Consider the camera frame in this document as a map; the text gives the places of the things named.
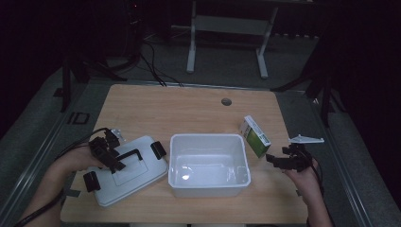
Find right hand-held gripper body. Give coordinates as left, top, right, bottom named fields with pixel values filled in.
left=282, top=134, right=325, bottom=173

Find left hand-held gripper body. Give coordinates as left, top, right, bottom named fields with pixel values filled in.
left=89, top=127, right=126, bottom=163

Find white lid with black handle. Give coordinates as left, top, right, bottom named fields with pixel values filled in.
left=82, top=135, right=169, bottom=208

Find green and white carton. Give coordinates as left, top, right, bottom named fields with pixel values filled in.
left=239, top=114, right=272, bottom=159

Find white plastic storage box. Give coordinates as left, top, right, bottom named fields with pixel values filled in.
left=167, top=132, right=253, bottom=199

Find person's left hand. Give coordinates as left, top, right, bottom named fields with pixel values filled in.
left=60, top=144, right=107, bottom=173

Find person's right hand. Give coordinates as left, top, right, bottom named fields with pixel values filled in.
left=285, top=158, right=323, bottom=197

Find black stand with legs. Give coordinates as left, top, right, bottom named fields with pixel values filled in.
left=270, top=46, right=347, bottom=129
left=60, top=55, right=128, bottom=114

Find dark equipment tower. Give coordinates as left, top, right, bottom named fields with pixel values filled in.
left=125, top=0, right=147, bottom=64

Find left hand-held gripper cable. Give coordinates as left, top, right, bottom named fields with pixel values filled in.
left=12, top=127, right=112, bottom=227

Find hand-held gripper cable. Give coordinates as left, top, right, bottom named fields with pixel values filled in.
left=12, top=127, right=112, bottom=227
left=309, top=156, right=326, bottom=198

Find right hand-held gripper cable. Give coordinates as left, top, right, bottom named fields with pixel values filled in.
left=309, top=156, right=326, bottom=198

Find black floor bracket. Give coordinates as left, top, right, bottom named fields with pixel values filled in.
left=66, top=112, right=90, bottom=125

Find black floor cables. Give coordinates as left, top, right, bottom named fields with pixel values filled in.
left=139, top=40, right=184, bottom=88

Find white metal stand frame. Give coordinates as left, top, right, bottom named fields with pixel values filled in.
left=185, top=0, right=280, bottom=80

